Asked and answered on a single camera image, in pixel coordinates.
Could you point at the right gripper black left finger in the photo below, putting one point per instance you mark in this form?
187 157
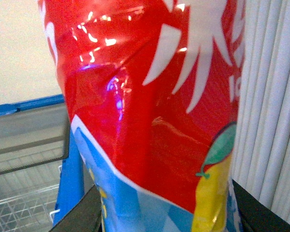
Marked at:
84 217

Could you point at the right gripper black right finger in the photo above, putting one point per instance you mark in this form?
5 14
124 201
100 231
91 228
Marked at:
246 214

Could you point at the red iced tea bottle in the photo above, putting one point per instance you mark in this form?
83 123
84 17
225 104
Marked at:
152 90

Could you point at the white pleated curtain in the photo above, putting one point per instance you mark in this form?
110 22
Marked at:
261 163

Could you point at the glass freezer sliding lid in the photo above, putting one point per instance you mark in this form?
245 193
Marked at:
33 137

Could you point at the white chest freezer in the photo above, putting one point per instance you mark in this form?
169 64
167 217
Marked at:
73 181

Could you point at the white wire freezer basket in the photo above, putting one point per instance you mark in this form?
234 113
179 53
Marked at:
27 197

